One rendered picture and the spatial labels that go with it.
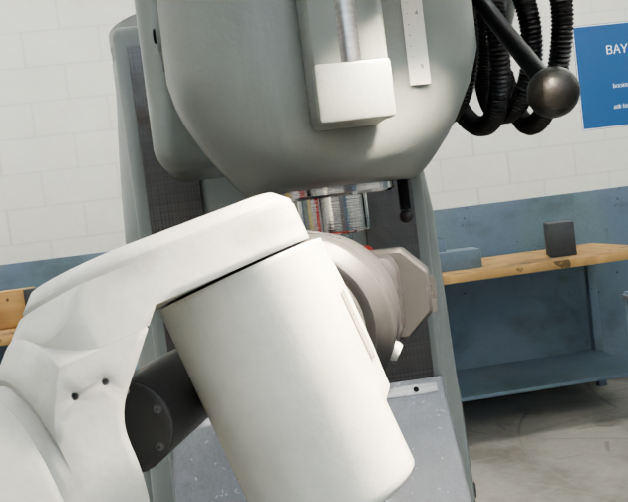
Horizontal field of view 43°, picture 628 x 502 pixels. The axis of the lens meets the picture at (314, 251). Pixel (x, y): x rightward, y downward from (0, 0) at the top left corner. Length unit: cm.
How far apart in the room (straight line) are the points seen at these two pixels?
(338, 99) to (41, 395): 23
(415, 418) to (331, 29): 60
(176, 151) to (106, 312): 39
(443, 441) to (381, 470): 64
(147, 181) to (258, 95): 47
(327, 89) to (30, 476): 25
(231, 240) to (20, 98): 464
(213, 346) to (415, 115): 22
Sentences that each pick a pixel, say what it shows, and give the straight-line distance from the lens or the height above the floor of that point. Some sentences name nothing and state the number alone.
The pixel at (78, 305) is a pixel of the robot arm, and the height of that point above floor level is 128.
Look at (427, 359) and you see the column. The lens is 94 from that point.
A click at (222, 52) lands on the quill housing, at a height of 139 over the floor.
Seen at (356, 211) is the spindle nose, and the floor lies 129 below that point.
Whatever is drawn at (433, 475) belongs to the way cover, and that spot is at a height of 99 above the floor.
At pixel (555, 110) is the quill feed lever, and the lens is 48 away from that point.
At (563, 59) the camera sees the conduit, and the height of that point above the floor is 141.
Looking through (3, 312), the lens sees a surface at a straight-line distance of 439.
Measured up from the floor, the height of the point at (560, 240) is 97.
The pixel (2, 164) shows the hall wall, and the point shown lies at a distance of 489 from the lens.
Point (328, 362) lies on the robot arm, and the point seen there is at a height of 124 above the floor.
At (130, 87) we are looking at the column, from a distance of 92.
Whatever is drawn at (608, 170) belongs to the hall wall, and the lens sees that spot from 534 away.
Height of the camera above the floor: 130
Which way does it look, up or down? 3 degrees down
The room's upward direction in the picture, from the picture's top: 7 degrees counter-clockwise
